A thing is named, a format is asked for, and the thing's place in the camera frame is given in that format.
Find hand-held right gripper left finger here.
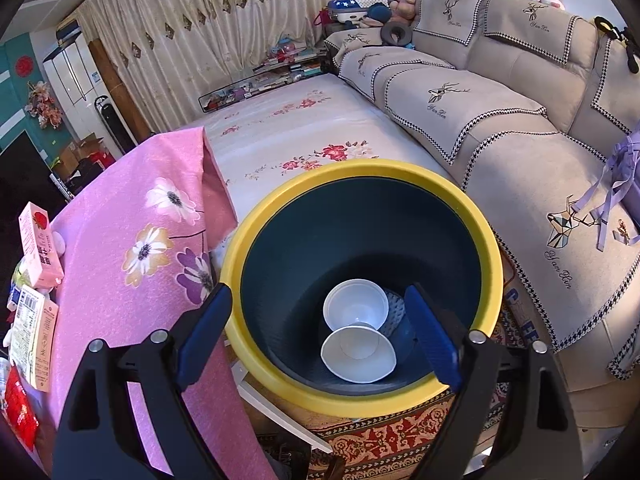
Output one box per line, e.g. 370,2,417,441
52,282,236,480

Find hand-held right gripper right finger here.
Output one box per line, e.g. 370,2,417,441
404,284,586,480

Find yellow rimmed dark trash bin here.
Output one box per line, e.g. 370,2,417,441
219,159,505,418

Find white dotted packet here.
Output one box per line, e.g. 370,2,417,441
382,290,408,338

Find white paper cup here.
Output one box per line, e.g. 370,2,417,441
320,326,398,384

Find upper white bowl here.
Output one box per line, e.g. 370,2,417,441
322,278,390,333

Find cardboard box with blue print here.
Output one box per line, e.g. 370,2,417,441
500,255,556,351

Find red patterned rug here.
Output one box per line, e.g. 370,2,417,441
307,390,501,480

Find pink floral tablecloth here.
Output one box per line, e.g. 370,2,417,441
37,126,281,480

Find blue and yellow tissue pack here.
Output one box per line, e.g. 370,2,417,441
7,285,60,392

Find pink drink carton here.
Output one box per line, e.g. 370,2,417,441
19,201,65,288

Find red snack packet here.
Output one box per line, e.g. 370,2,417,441
2,365,40,453

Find beige sofa with deer covers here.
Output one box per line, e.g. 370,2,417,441
325,0,640,396

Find open cardboard boxes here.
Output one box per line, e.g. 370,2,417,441
52,132,118,181

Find white floral bed sheet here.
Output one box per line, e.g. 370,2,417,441
192,72,456,211

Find black tower fan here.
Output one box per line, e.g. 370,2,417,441
95,95,132,158

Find long clear display box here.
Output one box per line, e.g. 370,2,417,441
199,72,301,113

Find black curved television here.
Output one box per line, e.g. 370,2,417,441
0,130,66,241

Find purple ribbon bag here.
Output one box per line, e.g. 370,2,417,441
570,130,640,253

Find stack of books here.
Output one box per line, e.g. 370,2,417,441
252,45,326,81

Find white standing air conditioner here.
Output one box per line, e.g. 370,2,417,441
42,35,98,106

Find cream patterned curtain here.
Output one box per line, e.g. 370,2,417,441
75,0,371,148

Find grey neck pillow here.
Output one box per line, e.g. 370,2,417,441
380,21,415,48

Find blue star print suitcase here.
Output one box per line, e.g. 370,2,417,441
327,0,391,23

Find black and yellow plush toy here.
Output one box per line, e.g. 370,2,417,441
594,16,640,73

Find white table frame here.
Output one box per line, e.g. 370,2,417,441
237,380,333,453

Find artificial flower wall decoration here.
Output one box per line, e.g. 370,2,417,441
25,81,66,128

